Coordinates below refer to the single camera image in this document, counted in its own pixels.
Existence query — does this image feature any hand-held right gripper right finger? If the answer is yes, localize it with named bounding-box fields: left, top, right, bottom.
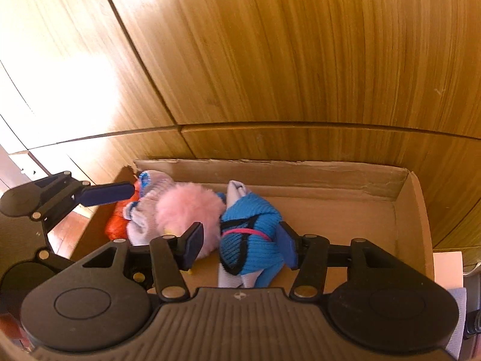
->
left=278, top=221, right=399, bottom=302

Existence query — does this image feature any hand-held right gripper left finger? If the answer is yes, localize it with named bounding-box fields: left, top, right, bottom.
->
left=81, top=222, right=205, bottom=303

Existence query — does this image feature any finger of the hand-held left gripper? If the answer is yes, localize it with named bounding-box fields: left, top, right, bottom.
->
left=32, top=171, right=135, bottom=223
left=35, top=246, right=81, bottom=271

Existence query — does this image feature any white sock roll blue trim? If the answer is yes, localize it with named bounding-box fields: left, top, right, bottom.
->
left=126, top=170, right=177, bottom=248

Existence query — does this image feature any blue knitted sock roll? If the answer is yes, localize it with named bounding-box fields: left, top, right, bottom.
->
left=217, top=180, right=287, bottom=289

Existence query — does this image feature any cardboard box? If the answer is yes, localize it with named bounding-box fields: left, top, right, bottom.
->
left=73, top=158, right=437, bottom=290

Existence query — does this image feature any orange sock roll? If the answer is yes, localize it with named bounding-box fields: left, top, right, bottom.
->
left=104, top=178, right=143, bottom=242

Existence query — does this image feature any pink fluffy sock roll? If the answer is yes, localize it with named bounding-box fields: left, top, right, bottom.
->
left=156, top=182, right=226, bottom=274

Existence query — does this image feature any wooden wardrobe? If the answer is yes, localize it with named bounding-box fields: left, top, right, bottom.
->
left=0, top=0, right=481, bottom=258

